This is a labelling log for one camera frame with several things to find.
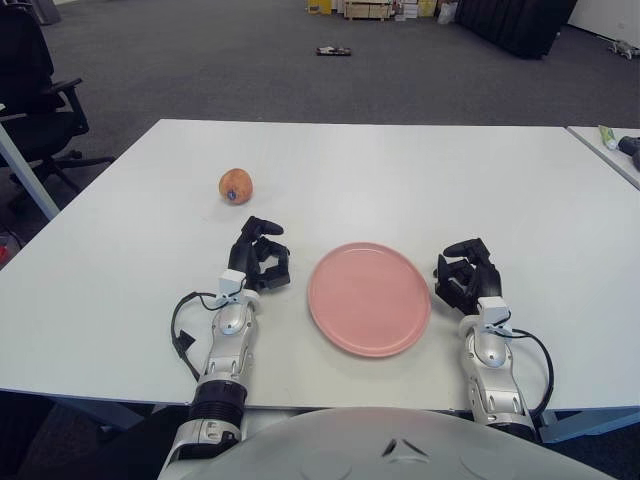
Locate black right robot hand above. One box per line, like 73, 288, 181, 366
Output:
432, 237, 503, 317

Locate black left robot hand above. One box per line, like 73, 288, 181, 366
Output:
227, 215, 292, 294

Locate red-yellow apple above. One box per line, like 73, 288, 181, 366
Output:
218, 168, 254, 205

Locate pink round plate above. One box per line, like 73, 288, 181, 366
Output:
307, 241, 433, 359

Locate grey robot torso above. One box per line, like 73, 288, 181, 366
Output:
158, 406, 619, 480

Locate black curtain partition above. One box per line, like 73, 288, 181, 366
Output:
457, 0, 576, 61

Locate white desk leg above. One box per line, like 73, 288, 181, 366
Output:
0, 117, 61, 221

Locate small grey floor robot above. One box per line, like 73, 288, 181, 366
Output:
607, 39, 639, 59

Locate stack of cardboard boxes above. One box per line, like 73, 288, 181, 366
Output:
392, 0, 441, 22

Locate wooden crate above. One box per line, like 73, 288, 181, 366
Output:
342, 0, 392, 22

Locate black office chair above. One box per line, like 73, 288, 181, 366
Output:
0, 0, 117, 211

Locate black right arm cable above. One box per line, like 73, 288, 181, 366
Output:
504, 327, 556, 426

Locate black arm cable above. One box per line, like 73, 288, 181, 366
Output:
169, 291, 236, 386
504, 327, 556, 426

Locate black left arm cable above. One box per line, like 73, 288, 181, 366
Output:
169, 291, 236, 386

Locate blue-grey table frame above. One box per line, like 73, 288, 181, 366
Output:
537, 407, 640, 445

